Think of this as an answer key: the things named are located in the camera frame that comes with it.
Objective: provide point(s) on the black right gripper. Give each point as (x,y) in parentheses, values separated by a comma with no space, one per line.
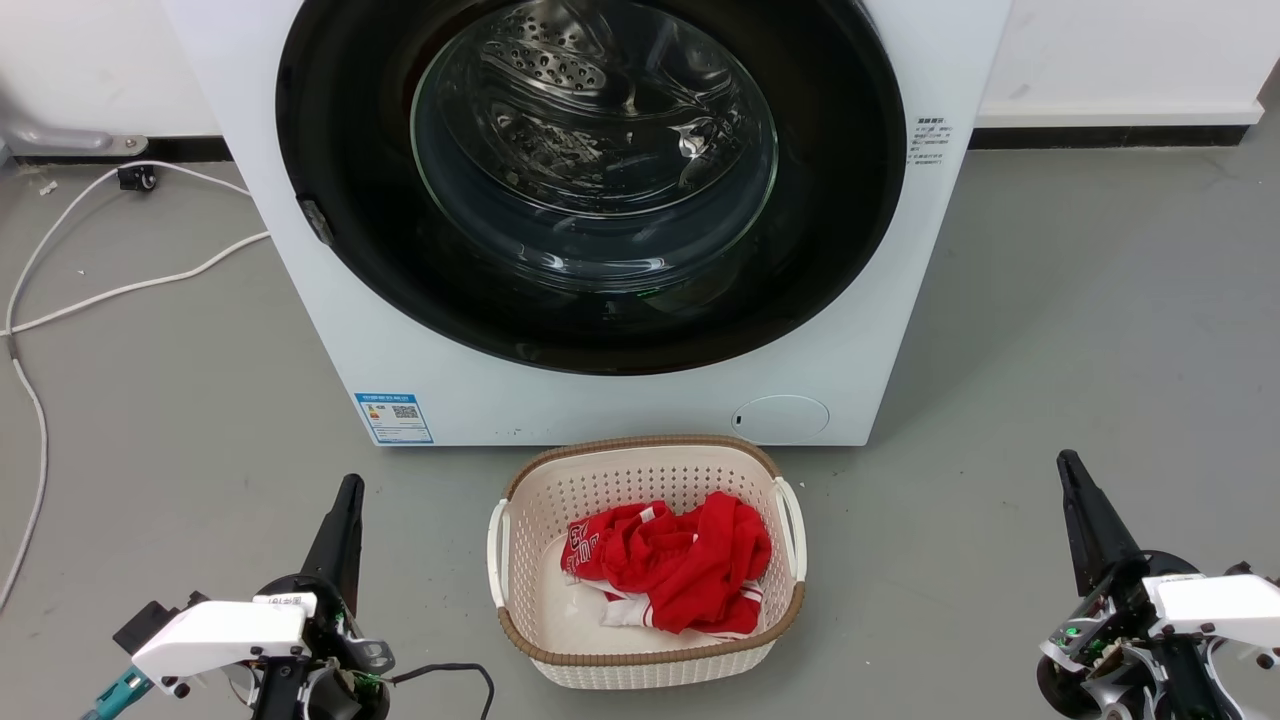
(1120,660)

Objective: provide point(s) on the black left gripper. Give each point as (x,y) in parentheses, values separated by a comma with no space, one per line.
(340,690)

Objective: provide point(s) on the white front-load washing machine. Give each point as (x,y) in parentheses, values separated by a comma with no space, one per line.
(620,410)

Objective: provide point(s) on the black round washer door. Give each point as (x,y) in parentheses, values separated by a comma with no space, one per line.
(830,250)

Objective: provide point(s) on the blue energy label sticker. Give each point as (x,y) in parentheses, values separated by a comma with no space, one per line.
(394,418)

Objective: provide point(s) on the cream perforated laundry basket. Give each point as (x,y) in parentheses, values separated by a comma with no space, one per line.
(540,640)

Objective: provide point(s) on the round white filter cover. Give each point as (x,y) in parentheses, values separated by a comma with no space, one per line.
(780,417)

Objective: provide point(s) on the red and white garment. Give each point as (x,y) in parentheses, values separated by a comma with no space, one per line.
(680,570)

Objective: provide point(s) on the small black caster wheel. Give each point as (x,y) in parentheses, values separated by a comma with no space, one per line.
(138,178)

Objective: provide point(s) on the stainless steel washer drum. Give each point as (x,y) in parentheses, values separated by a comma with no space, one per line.
(545,55)

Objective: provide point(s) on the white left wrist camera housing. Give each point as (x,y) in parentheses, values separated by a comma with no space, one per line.
(220,635)

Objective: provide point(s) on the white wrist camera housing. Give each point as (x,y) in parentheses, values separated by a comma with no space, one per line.
(220,635)
(1220,605)

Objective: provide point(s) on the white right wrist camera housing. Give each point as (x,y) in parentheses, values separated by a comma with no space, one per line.
(1220,605)

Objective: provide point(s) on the black wall skirting strip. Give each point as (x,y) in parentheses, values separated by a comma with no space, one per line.
(1100,137)

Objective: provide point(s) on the grey metal floor bracket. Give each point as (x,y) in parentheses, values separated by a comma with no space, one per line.
(60,138)

